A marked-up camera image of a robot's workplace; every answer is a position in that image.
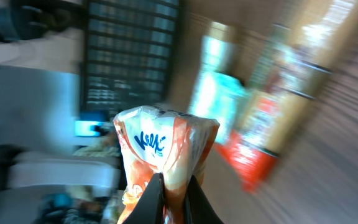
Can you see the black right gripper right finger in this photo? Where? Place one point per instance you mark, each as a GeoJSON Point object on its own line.
{"type": "Point", "coordinates": [197, 209]}

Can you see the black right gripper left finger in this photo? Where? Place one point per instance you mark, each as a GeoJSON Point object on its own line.
{"type": "Point", "coordinates": [149, 208]}

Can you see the orange white carton box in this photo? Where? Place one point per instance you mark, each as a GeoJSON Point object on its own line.
{"type": "Point", "coordinates": [174, 144]}

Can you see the teal tissue packet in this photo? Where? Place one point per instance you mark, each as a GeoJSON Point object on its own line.
{"type": "Point", "coordinates": [217, 96]}

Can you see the orange spaghetti packet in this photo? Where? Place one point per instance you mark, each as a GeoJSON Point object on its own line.
{"type": "Point", "coordinates": [304, 46]}

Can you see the white gold tube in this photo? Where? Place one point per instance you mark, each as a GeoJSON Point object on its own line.
{"type": "Point", "coordinates": [218, 47]}

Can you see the grey plastic mesh basket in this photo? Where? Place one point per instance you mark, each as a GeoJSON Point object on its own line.
{"type": "Point", "coordinates": [129, 49]}

